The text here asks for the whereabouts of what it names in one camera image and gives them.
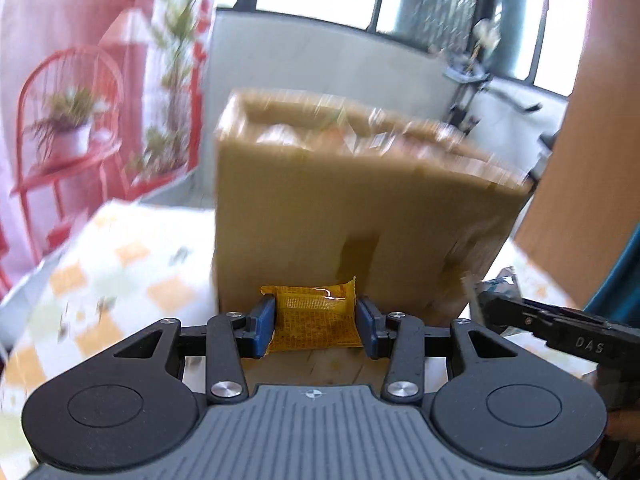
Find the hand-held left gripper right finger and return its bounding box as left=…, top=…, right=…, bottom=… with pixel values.
left=354, top=296, right=519, bottom=403

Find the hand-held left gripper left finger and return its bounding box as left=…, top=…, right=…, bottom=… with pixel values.
left=112, top=294, right=277, bottom=403

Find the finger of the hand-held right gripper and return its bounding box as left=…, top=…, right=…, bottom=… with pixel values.
left=482, top=296, right=551, bottom=341

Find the silver blue snack packet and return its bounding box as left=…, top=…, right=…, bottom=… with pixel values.
left=462, top=266, right=523, bottom=311

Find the yellow snack packet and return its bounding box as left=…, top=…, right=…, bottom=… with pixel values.
left=260, top=275, right=362, bottom=356

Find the brown cardboard box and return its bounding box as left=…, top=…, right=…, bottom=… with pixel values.
left=211, top=87, right=533, bottom=328

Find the teal curtain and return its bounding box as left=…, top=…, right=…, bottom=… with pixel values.
left=585, top=225, right=640, bottom=321

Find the checkered flower tablecloth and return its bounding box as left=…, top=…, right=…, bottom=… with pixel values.
left=0, top=200, right=601, bottom=461

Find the wooden board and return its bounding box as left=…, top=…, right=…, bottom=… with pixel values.
left=515, top=0, right=640, bottom=306

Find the black exercise bike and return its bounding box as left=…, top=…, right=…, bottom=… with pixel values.
left=442, top=50, right=561, bottom=181

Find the white crumpled bag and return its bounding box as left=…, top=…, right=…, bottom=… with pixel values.
left=472, top=19, right=501, bottom=48

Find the pink printed wall tapestry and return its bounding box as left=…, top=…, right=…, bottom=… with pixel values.
left=0, top=0, right=221, bottom=301

